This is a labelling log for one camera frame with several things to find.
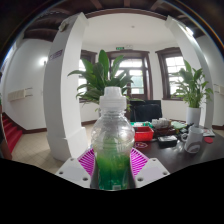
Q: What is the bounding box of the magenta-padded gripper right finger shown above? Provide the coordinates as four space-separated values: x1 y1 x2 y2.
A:
129 147 170 190

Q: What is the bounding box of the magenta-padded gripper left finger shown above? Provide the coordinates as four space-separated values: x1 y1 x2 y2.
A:
55 148 98 189

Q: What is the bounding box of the clear bottle with green drink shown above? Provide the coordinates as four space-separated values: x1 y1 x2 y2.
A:
90 86 136 192

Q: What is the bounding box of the round patterned coaster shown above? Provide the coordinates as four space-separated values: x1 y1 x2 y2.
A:
134 141 149 150

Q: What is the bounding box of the small black box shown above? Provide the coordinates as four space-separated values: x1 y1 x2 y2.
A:
157 134 179 149

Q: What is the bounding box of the red plastic basket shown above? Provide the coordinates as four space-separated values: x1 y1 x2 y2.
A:
133 125 155 142

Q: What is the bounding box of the green cloth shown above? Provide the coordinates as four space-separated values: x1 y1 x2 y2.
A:
170 120 188 131

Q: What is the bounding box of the black office chair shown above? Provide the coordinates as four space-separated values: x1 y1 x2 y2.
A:
129 99 163 123

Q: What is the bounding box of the green plant in white pot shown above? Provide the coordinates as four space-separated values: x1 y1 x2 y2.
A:
170 59 214 127
67 49 134 113

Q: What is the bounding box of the dark wooden double door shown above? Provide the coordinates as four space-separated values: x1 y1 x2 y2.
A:
106 49 154 102

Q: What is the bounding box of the dark wooden framed window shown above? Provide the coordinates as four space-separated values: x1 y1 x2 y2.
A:
155 47 188 101
78 49 98 103

